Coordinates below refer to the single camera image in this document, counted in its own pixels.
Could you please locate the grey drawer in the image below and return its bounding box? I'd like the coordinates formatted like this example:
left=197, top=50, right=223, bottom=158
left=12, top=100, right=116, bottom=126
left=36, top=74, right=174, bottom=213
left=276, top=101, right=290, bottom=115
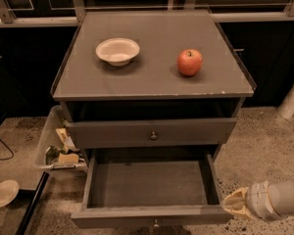
left=67, top=117, right=236, bottom=149
left=72, top=146, right=231, bottom=228

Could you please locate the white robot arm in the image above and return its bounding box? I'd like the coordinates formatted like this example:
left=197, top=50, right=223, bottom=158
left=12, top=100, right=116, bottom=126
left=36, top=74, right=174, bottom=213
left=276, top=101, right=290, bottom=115
left=222, top=84, right=294, bottom=222

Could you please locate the grey wooden drawer cabinet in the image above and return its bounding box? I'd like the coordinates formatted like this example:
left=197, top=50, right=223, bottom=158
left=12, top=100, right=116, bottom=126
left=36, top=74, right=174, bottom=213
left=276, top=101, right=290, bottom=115
left=50, top=9, right=257, bottom=168

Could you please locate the grey top drawer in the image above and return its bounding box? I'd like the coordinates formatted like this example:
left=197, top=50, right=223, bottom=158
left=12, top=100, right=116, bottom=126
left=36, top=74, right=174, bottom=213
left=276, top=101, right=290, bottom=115
left=67, top=117, right=236, bottom=149

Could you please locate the red apple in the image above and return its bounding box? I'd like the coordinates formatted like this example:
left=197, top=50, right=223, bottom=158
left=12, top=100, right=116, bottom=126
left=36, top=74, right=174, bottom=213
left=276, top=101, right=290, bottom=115
left=177, top=49, right=203, bottom=76

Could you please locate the yellow packet in bin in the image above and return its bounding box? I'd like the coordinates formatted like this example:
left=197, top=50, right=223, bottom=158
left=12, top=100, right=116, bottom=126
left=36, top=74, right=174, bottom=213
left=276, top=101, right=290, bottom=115
left=58, top=154, right=79, bottom=165

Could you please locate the clear plastic bin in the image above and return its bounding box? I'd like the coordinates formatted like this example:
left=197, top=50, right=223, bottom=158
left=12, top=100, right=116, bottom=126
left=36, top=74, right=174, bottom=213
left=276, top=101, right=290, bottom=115
left=34, top=106, right=87, bottom=174

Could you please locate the white paper bowl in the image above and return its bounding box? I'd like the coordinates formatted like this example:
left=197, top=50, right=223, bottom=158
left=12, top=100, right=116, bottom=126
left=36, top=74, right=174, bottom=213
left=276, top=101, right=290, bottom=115
left=95, top=38, right=140, bottom=67

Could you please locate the white plate on floor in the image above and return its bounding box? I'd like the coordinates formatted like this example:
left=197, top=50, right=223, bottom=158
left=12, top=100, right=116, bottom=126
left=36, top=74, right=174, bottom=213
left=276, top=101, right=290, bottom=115
left=0, top=180, right=20, bottom=208

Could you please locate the black cable on floor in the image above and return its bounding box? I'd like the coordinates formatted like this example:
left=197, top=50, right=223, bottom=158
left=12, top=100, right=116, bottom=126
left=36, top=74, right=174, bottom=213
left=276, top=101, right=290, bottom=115
left=0, top=131, right=16, bottom=162

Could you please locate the metal railing frame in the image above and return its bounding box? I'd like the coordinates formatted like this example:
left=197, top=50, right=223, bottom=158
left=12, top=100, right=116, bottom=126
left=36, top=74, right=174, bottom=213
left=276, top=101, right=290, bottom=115
left=0, top=0, right=294, bottom=29

